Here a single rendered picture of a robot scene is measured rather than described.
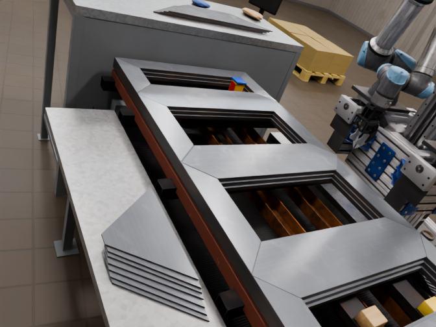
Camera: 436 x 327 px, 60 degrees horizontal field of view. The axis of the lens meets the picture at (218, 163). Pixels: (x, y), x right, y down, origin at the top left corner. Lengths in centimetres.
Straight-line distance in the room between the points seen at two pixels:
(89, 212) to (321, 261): 66
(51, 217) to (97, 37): 95
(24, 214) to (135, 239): 122
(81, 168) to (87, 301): 76
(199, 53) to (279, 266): 130
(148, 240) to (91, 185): 29
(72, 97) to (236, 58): 88
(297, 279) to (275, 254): 9
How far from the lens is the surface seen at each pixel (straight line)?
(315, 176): 148
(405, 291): 137
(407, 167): 173
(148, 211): 110
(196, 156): 125
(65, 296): 185
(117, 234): 102
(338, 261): 113
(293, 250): 107
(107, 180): 124
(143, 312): 94
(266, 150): 145
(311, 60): 552
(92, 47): 182
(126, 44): 185
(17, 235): 207
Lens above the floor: 153
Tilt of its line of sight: 32 degrees down
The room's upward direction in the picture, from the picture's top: 21 degrees clockwise
